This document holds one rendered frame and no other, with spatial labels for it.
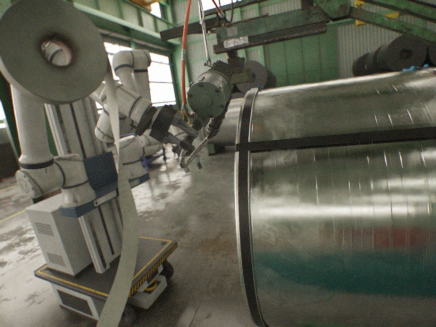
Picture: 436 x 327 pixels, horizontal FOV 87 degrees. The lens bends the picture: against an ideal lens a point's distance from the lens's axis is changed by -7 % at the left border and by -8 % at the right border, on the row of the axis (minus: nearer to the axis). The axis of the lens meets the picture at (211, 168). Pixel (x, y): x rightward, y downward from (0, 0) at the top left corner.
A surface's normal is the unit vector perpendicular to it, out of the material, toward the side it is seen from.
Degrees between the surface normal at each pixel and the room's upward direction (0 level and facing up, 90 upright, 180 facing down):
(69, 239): 90
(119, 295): 68
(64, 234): 90
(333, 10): 90
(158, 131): 115
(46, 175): 105
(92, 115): 90
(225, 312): 0
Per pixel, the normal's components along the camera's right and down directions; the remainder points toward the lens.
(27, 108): 0.51, 0.35
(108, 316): 0.67, -0.41
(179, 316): -0.15, -0.95
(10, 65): 0.72, 0.07
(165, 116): -0.28, 0.67
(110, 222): 0.90, -0.03
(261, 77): -0.31, 0.29
